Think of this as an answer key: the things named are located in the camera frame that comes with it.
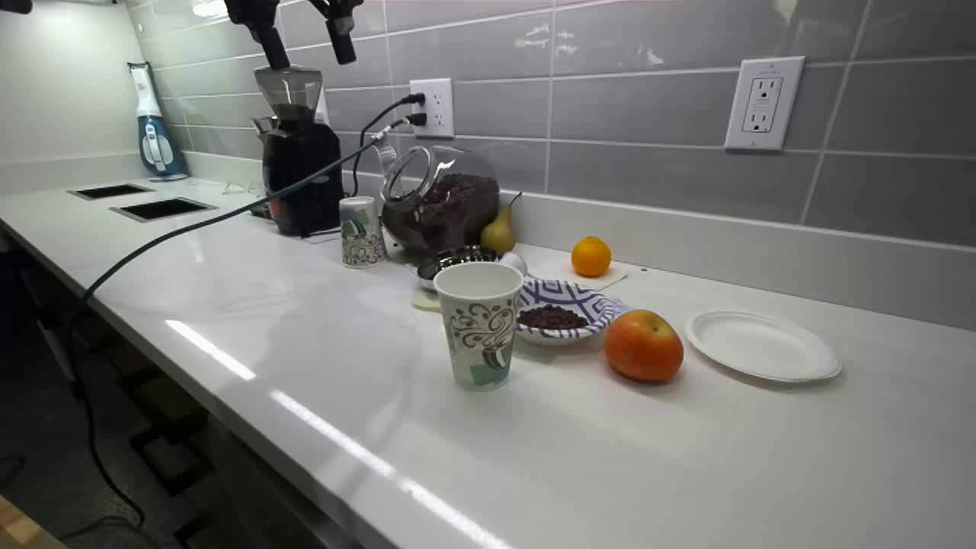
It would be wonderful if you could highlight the black coffee grinder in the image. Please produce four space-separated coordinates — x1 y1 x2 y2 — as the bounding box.
250 65 344 237

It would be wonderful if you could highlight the blue spray bottle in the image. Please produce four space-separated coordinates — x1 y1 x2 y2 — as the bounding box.
124 57 191 183

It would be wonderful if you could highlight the patterned paper cup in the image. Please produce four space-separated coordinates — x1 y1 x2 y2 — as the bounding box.
335 193 388 267
431 258 526 394

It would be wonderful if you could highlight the glass jar with coffee beans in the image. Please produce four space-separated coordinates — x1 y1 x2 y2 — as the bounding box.
377 139 504 265

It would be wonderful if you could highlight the yellow pear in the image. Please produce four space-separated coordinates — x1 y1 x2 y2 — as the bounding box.
479 206 518 258

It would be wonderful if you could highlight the blue patterned plate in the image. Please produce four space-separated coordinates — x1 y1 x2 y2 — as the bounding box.
511 273 630 348

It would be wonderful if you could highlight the white paper napkin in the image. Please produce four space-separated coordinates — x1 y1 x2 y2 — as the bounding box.
553 256 634 293

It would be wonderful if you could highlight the large orange fruit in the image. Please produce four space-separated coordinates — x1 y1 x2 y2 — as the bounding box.
600 309 685 388

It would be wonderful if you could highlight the white paper plate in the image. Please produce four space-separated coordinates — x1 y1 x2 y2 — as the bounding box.
684 309 846 388

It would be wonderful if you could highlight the black grinder power cable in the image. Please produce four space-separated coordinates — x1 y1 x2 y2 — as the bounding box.
349 90 431 197

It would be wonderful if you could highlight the white wall outlet with plugs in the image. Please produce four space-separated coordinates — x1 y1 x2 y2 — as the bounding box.
406 75 457 139

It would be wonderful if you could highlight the long thick power cable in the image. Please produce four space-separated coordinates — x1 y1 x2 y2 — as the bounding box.
61 114 431 530

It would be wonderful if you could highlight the white empty wall outlet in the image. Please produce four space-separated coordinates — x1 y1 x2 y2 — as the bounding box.
722 51 808 156

